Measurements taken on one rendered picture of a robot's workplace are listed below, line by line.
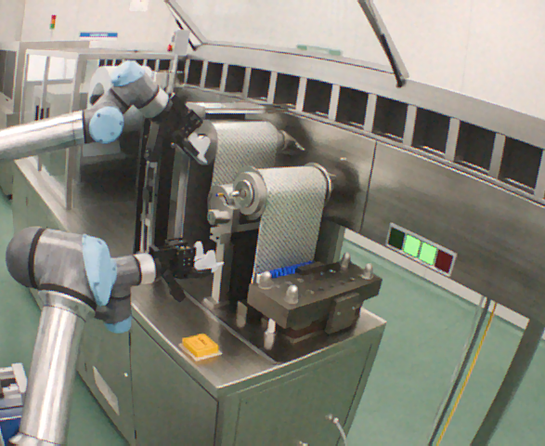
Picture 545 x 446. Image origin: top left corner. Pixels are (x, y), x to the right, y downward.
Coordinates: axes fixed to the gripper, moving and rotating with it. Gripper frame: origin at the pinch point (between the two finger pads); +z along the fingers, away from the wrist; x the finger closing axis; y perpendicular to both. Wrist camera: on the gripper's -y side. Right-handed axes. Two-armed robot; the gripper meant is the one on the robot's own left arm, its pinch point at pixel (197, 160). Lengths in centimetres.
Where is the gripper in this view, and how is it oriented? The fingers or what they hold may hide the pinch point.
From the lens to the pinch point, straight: 134.5
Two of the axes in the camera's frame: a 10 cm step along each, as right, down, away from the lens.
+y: 5.9, -7.9, 1.6
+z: 4.8, 5.1, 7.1
